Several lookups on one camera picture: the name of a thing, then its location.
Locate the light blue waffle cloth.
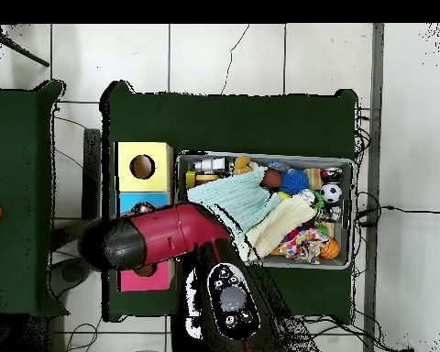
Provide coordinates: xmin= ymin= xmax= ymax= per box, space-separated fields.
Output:
xmin=186 ymin=166 xmax=281 ymax=239

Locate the wooden box with three holes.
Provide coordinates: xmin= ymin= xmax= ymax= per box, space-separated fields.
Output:
xmin=115 ymin=141 xmax=176 ymax=292

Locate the shallow clear mesh bin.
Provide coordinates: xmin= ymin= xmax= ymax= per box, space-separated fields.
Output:
xmin=171 ymin=149 xmax=355 ymax=270

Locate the tan plush animal toy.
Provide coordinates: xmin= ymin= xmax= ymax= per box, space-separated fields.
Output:
xmin=232 ymin=155 xmax=253 ymax=176

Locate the small brown toy football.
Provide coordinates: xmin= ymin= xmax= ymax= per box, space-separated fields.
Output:
xmin=259 ymin=169 xmax=283 ymax=190

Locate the cream knitted cloth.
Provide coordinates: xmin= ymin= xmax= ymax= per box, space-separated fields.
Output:
xmin=237 ymin=193 xmax=317 ymax=262

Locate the dark green table cloth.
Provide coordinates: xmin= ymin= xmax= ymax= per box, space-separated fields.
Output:
xmin=100 ymin=80 xmax=358 ymax=324

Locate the blue spiky rubber ball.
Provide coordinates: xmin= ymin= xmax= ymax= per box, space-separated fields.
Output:
xmin=278 ymin=168 xmax=311 ymax=196

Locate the light wooden block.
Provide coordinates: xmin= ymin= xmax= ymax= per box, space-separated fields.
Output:
xmin=302 ymin=167 xmax=324 ymax=191

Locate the colourful patterned cloth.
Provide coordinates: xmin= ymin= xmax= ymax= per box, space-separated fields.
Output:
xmin=278 ymin=226 xmax=330 ymax=264

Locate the small black-white soccer ball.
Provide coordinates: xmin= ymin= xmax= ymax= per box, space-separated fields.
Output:
xmin=319 ymin=181 xmax=343 ymax=204

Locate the small orange basketball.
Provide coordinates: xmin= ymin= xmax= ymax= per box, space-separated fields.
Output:
xmin=318 ymin=238 xmax=341 ymax=260

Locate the black floor beam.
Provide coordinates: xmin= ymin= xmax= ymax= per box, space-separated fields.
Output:
xmin=82 ymin=127 xmax=102 ymax=221

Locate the grey floor foot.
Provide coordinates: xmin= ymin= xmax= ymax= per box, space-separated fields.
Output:
xmin=50 ymin=258 xmax=93 ymax=296

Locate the dark green side table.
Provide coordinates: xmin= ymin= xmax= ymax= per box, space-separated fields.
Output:
xmin=0 ymin=80 xmax=69 ymax=318

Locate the black tripod leg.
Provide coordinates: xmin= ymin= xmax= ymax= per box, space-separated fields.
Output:
xmin=0 ymin=32 xmax=50 ymax=68

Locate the black floor cable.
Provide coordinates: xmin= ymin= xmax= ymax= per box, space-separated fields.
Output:
xmin=355 ymin=190 xmax=440 ymax=226

